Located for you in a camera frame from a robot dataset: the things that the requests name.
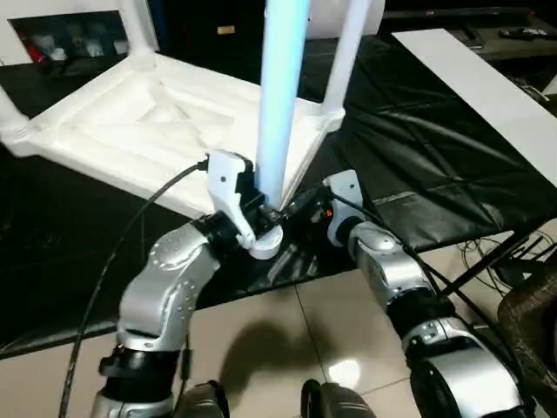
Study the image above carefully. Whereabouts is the black furniture with yellow label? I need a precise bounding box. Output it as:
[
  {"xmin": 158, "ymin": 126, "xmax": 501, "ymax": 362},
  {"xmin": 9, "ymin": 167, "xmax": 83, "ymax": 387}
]
[{"xmin": 158, "ymin": 0, "xmax": 266, "ymax": 51}]

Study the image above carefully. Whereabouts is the dark right robot foot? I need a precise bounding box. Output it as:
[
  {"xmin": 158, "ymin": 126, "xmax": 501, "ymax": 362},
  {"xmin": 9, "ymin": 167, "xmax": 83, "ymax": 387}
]
[{"xmin": 302, "ymin": 379, "xmax": 371, "ymax": 418}]

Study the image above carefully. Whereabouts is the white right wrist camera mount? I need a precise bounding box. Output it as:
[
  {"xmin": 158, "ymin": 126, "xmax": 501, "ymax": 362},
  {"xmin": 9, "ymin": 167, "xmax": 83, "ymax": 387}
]
[{"xmin": 324, "ymin": 170, "xmax": 366, "ymax": 247}]

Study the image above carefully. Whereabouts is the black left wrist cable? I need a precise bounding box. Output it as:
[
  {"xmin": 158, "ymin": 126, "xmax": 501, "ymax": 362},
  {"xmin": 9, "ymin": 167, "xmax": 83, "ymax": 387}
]
[{"xmin": 56, "ymin": 160, "xmax": 210, "ymax": 418}]

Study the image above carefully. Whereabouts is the brown furry object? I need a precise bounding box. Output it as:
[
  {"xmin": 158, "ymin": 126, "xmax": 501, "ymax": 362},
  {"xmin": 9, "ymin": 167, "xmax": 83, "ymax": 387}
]
[{"xmin": 497, "ymin": 278, "xmax": 557, "ymax": 401}]

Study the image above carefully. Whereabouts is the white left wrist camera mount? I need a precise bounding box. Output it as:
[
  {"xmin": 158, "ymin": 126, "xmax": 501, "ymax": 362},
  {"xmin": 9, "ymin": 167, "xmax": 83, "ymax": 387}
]
[{"xmin": 204, "ymin": 149, "xmax": 258, "ymax": 252}]

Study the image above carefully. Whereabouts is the white plastic table top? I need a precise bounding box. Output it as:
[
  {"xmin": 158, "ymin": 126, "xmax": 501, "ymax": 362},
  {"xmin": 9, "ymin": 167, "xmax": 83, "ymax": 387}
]
[{"xmin": 0, "ymin": 54, "xmax": 347, "ymax": 261}]

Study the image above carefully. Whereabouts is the black work mat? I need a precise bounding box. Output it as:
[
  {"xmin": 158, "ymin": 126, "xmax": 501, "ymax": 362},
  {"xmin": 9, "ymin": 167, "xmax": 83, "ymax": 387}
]
[{"xmin": 0, "ymin": 32, "xmax": 557, "ymax": 362}]

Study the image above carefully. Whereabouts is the white flat board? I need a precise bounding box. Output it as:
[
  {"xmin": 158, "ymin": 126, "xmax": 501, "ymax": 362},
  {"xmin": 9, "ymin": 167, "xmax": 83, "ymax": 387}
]
[{"xmin": 391, "ymin": 29, "xmax": 557, "ymax": 192}]

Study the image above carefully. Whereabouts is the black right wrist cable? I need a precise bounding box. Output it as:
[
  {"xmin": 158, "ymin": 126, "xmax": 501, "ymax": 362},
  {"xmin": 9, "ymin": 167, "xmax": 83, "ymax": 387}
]
[{"xmin": 334, "ymin": 195, "xmax": 536, "ymax": 418}]

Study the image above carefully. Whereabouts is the dark left robot foot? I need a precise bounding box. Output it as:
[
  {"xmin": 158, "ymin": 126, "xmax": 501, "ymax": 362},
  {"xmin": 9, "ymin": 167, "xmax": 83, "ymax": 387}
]
[{"xmin": 176, "ymin": 381, "xmax": 232, "ymax": 418}]

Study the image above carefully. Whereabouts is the black remote control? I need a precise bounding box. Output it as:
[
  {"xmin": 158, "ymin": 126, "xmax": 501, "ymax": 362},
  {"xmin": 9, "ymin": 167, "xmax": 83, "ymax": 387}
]
[{"xmin": 499, "ymin": 26, "xmax": 543, "ymax": 41}]

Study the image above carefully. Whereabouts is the white plastic table leg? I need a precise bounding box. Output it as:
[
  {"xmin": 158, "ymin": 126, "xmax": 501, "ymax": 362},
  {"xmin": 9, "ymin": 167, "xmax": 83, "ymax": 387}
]
[
  {"xmin": 0, "ymin": 84, "xmax": 30, "ymax": 147},
  {"xmin": 121, "ymin": 0, "xmax": 157, "ymax": 71},
  {"xmin": 320, "ymin": 0, "xmax": 373, "ymax": 127},
  {"xmin": 254, "ymin": 0, "xmax": 312, "ymax": 210}
]

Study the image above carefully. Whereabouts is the white glass-door cabinet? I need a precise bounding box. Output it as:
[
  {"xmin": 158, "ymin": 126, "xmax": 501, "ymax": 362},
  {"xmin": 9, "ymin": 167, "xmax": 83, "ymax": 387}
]
[{"xmin": 0, "ymin": 0, "xmax": 162, "ymax": 66}]

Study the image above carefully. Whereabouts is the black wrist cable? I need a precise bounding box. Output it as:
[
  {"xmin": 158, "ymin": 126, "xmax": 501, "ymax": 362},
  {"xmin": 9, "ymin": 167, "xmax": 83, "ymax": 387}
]
[
  {"xmin": 334, "ymin": 195, "xmax": 536, "ymax": 418},
  {"xmin": 56, "ymin": 160, "xmax": 210, "ymax": 418}
]

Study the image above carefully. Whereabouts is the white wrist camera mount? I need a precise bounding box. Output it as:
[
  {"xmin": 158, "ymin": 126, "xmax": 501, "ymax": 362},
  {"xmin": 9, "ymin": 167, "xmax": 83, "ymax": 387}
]
[
  {"xmin": 204, "ymin": 149, "xmax": 258, "ymax": 252},
  {"xmin": 324, "ymin": 170, "xmax": 366, "ymax": 247}
]

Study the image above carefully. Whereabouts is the dark robot foot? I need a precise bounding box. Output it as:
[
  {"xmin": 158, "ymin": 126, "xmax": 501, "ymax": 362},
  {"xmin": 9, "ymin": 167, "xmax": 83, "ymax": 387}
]
[
  {"xmin": 302, "ymin": 379, "xmax": 371, "ymax": 418},
  {"xmin": 176, "ymin": 381, "xmax": 232, "ymax": 418}
]

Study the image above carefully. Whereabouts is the black metal stand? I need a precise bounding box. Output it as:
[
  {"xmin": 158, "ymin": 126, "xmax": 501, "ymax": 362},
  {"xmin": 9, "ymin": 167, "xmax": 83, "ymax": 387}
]
[{"xmin": 437, "ymin": 221, "xmax": 557, "ymax": 336}]

